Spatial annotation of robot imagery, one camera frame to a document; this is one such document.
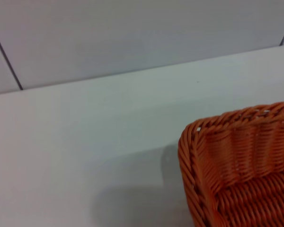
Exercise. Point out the orange woven plastic basket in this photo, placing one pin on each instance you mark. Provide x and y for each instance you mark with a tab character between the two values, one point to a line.
251	189

